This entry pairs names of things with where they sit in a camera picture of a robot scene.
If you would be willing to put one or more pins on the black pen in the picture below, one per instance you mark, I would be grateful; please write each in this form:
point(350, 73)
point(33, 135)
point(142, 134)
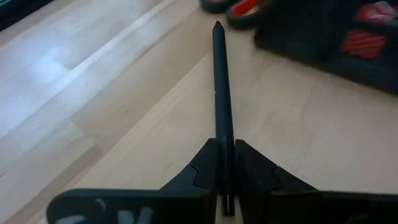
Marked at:
point(221, 93)

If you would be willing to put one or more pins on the black mesh desk organizer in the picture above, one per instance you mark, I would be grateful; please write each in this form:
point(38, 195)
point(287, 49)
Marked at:
point(295, 37)

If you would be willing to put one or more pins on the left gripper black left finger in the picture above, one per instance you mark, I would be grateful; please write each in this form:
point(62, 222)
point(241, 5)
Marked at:
point(189, 202)

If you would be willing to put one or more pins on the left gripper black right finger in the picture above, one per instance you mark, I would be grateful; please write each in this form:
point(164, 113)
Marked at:
point(264, 199)

